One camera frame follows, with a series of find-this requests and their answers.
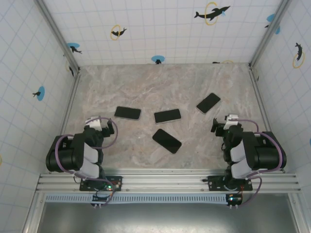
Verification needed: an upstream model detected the white slotted cable duct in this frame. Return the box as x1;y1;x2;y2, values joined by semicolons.
45;194;229;203

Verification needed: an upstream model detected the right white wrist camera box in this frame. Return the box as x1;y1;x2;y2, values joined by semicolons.
225;114;240;129

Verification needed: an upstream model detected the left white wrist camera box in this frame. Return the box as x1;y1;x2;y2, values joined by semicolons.
85;116;102;131

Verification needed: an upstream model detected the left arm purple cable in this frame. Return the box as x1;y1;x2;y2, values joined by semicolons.
54;116;119;207

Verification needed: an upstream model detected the aluminium corner post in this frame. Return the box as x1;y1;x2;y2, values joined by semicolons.
249;0;292;68
35;0;81;73

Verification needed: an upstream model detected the black smartphone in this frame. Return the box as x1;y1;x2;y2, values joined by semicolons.
114;106;142;121
152;128;183;155
154;108;182;125
196;92;222;114

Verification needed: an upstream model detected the left aluminium corner post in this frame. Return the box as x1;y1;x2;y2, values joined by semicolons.
35;0;81;73

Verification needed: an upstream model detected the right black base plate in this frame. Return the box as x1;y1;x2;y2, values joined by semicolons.
207;175;253;192

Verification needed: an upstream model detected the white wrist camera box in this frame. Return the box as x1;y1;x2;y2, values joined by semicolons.
225;114;240;129
85;116;102;131

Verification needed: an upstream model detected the right aluminium corner post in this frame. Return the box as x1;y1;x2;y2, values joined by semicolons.
249;0;292;68

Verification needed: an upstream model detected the left aluminium side rail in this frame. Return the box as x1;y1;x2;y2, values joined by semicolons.
59;72;82;136

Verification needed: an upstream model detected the right aluminium side rail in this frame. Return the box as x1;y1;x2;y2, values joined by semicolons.
249;67;272;133

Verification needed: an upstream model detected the aluminium side rail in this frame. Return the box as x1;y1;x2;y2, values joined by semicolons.
249;67;272;133
59;72;82;136

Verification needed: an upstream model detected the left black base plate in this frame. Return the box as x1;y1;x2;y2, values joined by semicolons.
79;176;123;192

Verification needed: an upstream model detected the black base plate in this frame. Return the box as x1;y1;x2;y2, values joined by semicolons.
207;175;253;192
79;176;123;192

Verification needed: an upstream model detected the grey metal panel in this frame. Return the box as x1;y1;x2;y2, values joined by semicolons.
36;202;298;233

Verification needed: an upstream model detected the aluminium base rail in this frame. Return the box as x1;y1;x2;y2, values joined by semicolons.
35;169;302;194

